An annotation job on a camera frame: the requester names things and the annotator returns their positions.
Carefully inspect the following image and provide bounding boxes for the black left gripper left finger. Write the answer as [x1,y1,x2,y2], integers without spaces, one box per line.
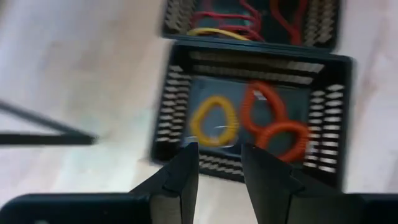
[1,142,200,224]

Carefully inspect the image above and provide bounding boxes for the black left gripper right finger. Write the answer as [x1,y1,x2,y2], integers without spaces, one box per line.
[241,142,398,224]

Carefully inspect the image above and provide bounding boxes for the orange spiral coil wristband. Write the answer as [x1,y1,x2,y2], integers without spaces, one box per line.
[254,120,311,163]
[239,80,289,135]

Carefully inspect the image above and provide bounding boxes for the yellow spiral coil wristband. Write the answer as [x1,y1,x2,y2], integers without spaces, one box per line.
[189,95,240,147]

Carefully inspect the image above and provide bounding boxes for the black plastic slotted basket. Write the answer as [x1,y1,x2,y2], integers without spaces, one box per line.
[160,0,342,52]
[150,39,355,191]

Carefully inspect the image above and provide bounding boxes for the yellow rubber band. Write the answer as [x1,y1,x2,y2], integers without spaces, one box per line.
[186,27,251,42]

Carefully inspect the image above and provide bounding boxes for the wooden shelf riser black legs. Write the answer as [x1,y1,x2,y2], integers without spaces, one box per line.
[0,100,98,146]

